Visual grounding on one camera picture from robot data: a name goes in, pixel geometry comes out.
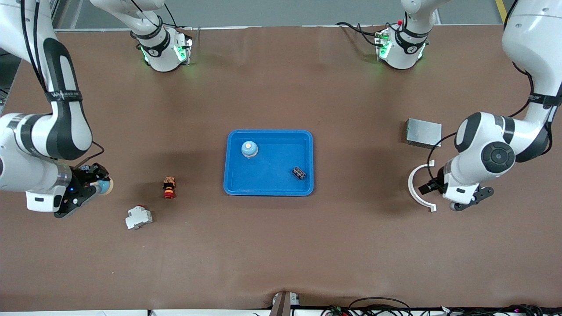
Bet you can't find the black cable bundle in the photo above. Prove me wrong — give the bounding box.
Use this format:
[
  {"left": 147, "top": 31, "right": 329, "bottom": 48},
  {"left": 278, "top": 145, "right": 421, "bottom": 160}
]
[{"left": 439, "top": 304, "right": 562, "bottom": 316}]

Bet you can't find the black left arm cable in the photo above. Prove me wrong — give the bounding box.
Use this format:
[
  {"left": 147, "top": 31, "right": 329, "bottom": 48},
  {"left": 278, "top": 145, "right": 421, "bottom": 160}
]
[{"left": 427, "top": 61, "right": 535, "bottom": 180}]

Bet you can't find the metal table edge bracket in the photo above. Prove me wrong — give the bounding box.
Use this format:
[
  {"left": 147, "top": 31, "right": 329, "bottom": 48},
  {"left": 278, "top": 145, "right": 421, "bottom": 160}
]
[{"left": 269, "top": 291, "right": 300, "bottom": 316}]

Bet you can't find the black right base cable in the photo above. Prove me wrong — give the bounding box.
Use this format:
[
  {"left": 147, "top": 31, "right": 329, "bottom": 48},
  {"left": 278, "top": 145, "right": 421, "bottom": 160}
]
[{"left": 151, "top": 0, "right": 194, "bottom": 31}]

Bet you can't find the grey perforated metal box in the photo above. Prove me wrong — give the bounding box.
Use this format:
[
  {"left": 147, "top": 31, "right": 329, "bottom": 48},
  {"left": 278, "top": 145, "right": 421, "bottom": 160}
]
[{"left": 405, "top": 118, "right": 443, "bottom": 150}]

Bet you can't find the blue plastic tray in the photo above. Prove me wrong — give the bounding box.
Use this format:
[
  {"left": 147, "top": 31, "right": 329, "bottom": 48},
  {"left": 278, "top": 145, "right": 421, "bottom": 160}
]
[{"left": 223, "top": 129, "right": 315, "bottom": 197}]

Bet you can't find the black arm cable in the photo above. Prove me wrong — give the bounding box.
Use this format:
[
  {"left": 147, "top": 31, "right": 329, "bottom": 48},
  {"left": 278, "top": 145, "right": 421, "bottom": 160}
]
[
  {"left": 20, "top": 0, "right": 106, "bottom": 169},
  {"left": 427, "top": 61, "right": 535, "bottom": 180}
]

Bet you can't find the black base cable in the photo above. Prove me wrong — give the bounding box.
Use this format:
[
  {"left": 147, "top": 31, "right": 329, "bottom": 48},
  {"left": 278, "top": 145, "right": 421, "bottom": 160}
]
[
  {"left": 151, "top": 0, "right": 194, "bottom": 31},
  {"left": 336, "top": 21, "right": 382, "bottom": 48}
]

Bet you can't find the black left base cable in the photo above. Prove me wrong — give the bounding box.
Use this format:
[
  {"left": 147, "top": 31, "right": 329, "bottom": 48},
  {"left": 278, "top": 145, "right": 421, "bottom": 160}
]
[{"left": 336, "top": 21, "right": 382, "bottom": 48}]

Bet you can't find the white curved plastic bracket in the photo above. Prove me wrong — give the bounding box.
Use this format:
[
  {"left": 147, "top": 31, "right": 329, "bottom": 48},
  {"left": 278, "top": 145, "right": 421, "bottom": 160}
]
[{"left": 407, "top": 160, "right": 438, "bottom": 213}]

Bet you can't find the white circuit breaker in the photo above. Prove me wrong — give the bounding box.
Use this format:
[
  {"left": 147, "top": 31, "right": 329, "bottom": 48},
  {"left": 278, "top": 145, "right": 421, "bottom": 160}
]
[{"left": 125, "top": 205, "right": 154, "bottom": 230}]

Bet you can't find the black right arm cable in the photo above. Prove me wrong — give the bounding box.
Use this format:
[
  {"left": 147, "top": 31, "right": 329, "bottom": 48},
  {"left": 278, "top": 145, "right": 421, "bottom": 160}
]
[{"left": 20, "top": 0, "right": 106, "bottom": 169}]

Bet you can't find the black looped cable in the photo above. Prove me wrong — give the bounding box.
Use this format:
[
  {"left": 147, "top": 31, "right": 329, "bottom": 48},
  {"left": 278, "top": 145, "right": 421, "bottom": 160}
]
[{"left": 348, "top": 297, "right": 412, "bottom": 316}]

